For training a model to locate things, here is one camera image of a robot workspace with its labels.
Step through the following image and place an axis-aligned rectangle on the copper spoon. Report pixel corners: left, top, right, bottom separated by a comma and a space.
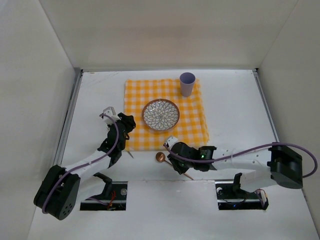
155, 152, 194, 180

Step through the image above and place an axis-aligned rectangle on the left aluminium table rail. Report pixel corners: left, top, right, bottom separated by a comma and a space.
48, 67, 84, 168

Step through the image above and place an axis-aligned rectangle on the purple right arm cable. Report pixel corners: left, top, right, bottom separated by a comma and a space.
163, 141, 319, 179

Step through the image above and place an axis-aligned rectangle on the right aluminium table rail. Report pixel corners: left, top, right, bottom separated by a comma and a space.
252, 68, 280, 142

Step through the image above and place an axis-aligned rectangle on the lilac plastic cup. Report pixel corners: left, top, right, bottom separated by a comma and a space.
179, 72, 196, 97

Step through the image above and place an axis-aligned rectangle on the floral patterned ceramic plate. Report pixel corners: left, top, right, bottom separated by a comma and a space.
141, 98, 180, 132

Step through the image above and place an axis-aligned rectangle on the aluminium table rail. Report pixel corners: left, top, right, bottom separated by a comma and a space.
252, 68, 280, 142
48, 67, 84, 168

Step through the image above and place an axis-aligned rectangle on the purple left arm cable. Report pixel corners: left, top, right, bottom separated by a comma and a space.
41, 112, 120, 215

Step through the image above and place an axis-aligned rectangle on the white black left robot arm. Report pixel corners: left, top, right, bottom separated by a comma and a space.
33, 111, 136, 221

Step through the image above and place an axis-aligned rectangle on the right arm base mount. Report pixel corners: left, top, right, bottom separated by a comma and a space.
215, 173, 269, 211

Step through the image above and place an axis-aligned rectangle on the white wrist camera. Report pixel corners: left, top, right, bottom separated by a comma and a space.
163, 135, 179, 149
99, 106, 120, 125

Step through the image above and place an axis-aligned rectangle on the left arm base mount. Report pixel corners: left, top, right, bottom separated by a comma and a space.
77, 172, 128, 212

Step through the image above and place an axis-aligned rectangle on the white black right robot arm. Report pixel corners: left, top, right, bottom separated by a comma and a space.
163, 137, 303, 193

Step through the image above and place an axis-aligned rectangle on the yellow white checkered cloth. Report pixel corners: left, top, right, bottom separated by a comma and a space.
124, 78, 209, 152

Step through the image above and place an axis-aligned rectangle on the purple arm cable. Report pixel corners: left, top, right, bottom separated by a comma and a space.
41, 112, 120, 215
163, 141, 319, 179

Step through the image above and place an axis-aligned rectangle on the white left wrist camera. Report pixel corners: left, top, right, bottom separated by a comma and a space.
99, 106, 120, 125

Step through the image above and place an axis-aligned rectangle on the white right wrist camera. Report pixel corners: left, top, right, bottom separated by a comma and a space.
163, 135, 179, 149

